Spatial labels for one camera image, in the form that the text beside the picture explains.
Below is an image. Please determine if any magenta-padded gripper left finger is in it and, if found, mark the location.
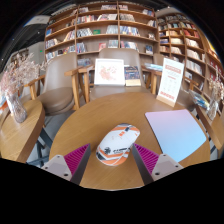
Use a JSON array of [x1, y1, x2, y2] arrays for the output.
[[40, 143, 92, 186]]

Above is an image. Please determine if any brown padded wooden armchair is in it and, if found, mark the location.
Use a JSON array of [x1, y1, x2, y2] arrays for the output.
[[78, 48, 158, 103], [151, 53, 201, 113], [24, 52, 83, 116]]

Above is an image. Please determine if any wide wooden bookshelf with books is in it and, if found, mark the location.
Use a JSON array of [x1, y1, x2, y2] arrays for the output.
[[43, 1, 159, 68]]

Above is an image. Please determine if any pale lilac-blue mouse pad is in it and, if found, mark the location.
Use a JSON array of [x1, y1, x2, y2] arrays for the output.
[[144, 109, 208, 164]]

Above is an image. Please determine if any white sign on wooden base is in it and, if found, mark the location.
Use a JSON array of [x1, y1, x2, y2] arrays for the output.
[[155, 57, 185, 108]]

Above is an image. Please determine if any dark covered book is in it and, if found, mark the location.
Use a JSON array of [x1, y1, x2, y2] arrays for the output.
[[123, 65, 142, 88]]

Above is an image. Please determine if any stack of blue books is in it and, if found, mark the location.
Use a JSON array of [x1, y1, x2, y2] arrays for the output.
[[144, 62, 164, 72]]

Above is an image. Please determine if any round wooden side table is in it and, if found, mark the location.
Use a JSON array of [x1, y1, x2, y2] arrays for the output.
[[195, 104, 224, 151], [0, 99, 46, 164]]

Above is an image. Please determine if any white and orange computer mouse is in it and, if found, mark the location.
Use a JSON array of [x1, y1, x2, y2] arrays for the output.
[[95, 123, 141, 167]]

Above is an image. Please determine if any stack of colourful books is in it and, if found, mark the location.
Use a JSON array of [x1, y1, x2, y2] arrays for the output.
[[189, 89, 211, 110]]

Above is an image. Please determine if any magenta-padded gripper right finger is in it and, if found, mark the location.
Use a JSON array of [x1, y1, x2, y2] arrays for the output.
[[131, 142, 185, 186]]

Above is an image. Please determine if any white framed floral picture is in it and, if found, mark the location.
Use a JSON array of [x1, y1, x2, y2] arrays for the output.
[[93, 58, 126, 87]]

